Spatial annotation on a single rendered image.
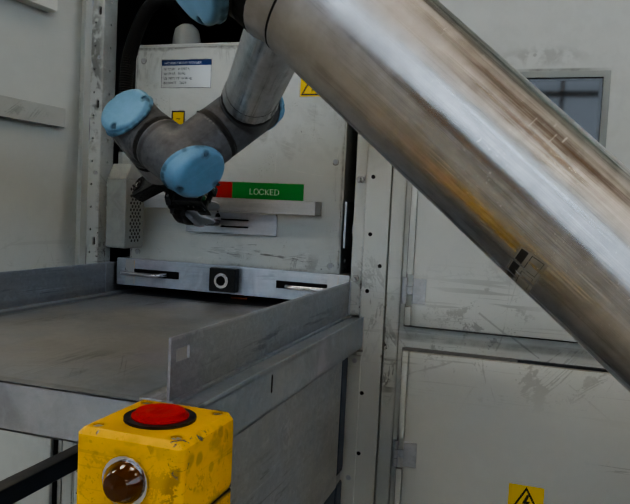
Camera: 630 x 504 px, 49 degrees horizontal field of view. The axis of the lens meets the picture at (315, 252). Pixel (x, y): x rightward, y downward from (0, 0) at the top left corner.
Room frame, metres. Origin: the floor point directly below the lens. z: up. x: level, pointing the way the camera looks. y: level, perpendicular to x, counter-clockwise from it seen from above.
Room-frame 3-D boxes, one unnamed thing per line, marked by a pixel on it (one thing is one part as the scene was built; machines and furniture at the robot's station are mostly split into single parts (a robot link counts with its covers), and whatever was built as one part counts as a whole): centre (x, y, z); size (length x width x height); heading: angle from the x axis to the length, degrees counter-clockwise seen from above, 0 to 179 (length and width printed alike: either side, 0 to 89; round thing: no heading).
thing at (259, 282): (1.47, 0.18, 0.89); 0.54 x 0.05 x 0.06; 72
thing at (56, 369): (1.09, 0.30, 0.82); 0.68 x 0.62 x 0.06; 162
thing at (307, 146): (1.45, 0.18, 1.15); 0.48 x 0.01 x 0.48; 72
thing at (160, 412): (0.47, 0.10, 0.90); 0.04 x 0.04 x 0.02
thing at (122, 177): (1.45, 0.40, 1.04); 0.08 x 0.05 x 0.17; 162
